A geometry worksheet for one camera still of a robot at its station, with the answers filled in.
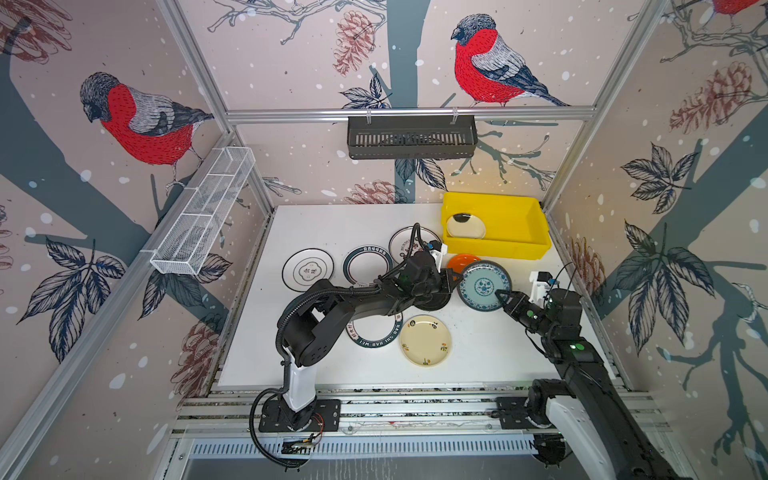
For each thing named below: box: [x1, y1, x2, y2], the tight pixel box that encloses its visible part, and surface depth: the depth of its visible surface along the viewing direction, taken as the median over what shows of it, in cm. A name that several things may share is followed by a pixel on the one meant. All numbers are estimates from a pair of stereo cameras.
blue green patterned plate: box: [457, 260, 512, 312], surface depth 85 cm
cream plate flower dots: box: [399, 314, 452, 367], surface depth 88 cm
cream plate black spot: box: [446, 213, 486, 239], surface depth 116 cm
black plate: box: [413, 292, 451, 311], surface depth 92 cm
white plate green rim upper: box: [342, 245, 394, 286], surface depth 107 cm
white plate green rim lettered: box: [346, 312, 404, 349], surface depth 89 cm
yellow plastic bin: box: [442, 192, 552, 259], surface depth 113 cm
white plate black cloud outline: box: [282, 248, 335, 292], surface depth 105 cm
